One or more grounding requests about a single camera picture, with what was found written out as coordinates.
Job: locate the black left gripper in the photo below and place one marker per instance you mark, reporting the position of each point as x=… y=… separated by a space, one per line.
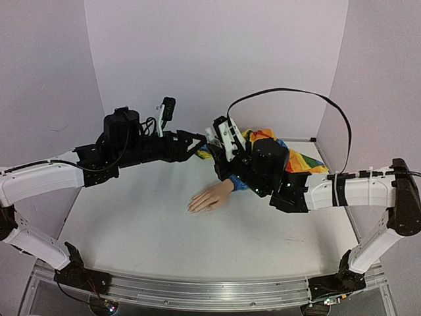
x=182 y=153

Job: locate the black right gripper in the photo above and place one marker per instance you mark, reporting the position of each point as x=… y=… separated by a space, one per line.
x=222 y=164

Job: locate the clear nail polish bottle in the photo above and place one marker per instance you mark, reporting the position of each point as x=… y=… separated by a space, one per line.
x=211 y=137

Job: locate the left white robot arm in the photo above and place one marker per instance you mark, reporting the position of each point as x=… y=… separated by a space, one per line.
x=33 y=179

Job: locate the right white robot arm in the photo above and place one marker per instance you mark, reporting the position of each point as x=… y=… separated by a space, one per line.
x=391 y=187

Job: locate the mannequin hand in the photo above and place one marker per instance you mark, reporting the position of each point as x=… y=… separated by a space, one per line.
x=211 y=198

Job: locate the colourful rainbow jacket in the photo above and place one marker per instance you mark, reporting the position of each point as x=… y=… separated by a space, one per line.
x=297 y=161

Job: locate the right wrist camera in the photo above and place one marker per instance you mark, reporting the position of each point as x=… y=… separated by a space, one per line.
x=230 y=137

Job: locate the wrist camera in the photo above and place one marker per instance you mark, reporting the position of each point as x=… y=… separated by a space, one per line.
x=164 y=114
x=230 y=137

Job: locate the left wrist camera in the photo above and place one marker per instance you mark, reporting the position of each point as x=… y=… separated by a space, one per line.
x=164 y=114

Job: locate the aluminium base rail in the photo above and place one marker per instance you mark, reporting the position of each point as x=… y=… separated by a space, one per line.
x=133 y=295

